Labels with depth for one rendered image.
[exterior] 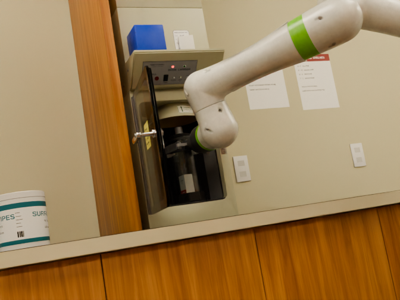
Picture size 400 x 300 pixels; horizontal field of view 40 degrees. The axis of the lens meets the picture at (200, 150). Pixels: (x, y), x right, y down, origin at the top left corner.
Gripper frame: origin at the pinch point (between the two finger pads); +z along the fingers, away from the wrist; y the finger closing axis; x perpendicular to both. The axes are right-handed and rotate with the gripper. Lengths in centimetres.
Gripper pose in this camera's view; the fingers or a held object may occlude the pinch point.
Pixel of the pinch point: (182, 151)
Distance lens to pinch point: 192.4
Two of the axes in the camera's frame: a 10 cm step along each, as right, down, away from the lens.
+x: 1.5, 9.8, -1.4
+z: -3.4, 1.9, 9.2
